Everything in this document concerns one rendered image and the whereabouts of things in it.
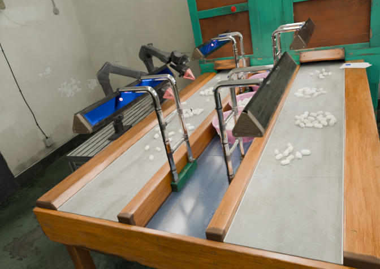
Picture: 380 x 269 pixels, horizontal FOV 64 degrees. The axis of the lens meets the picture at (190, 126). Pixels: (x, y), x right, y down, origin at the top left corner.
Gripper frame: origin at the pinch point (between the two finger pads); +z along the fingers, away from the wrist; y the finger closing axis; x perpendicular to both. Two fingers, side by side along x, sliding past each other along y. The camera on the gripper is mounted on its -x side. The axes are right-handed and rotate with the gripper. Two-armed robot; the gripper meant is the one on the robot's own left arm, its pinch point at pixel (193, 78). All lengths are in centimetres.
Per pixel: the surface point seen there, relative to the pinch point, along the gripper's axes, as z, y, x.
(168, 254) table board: 49, -133, -15
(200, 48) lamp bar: 0.1, -23.5, -31.3
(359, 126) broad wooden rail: 84, -60, -58
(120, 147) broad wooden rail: 3, -85, 10
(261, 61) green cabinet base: 31, 51, -21
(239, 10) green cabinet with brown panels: -5, 51, -43
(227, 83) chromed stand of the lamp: 32, -103, -60
